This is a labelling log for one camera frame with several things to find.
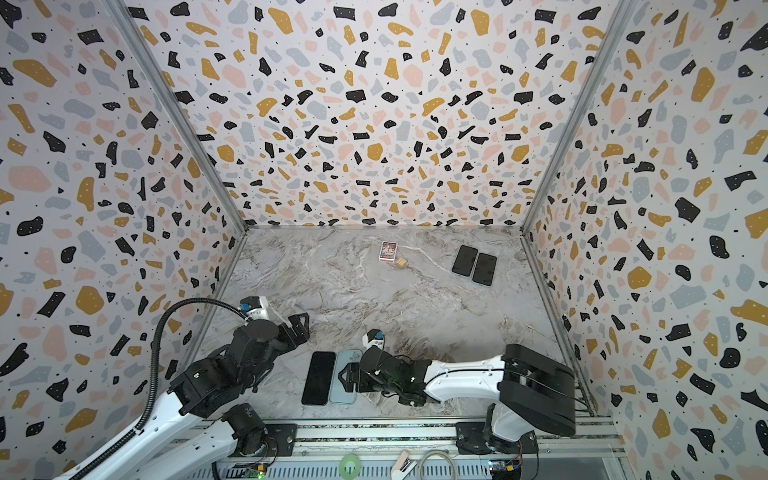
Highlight left corner aluminium post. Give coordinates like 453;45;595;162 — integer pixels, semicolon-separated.
104;0;248;236

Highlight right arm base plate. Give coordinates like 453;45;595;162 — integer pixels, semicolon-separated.
455;421;539;455

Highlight phone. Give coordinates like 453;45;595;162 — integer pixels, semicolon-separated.
451;245;479;277
472;253;497;287
301;351;336;406

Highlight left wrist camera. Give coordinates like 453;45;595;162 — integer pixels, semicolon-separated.
239;296;271;321

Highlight right corner aluminium post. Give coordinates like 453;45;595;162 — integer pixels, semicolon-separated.
520;0;637;236

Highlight grey cable loop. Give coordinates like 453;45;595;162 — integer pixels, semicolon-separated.
416;449;460;480

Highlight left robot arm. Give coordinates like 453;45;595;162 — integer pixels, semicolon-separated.
62;313;310;479

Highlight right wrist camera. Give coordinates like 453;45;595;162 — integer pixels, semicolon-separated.
362;329;385;351

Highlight mint phone case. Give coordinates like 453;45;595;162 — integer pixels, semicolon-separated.
329;350;362;404

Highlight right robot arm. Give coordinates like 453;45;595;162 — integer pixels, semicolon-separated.
336;344;576;449

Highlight corner aluminium post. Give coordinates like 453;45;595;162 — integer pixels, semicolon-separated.
520;0;637;236
104;0;248;236

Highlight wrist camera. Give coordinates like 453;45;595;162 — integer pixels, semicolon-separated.
239;296;271;321
362;329;385;351

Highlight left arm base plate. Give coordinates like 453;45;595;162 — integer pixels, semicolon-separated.
257;423;298;460

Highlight playing card box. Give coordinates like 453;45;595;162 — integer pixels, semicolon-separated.
378;241;398;262

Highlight white small device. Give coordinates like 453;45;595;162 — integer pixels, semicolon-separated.
390;450;417;480

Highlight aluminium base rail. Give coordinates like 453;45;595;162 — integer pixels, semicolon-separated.
182;417;634;479

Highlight green tape roll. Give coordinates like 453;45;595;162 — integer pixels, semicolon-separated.
338;453;362;480

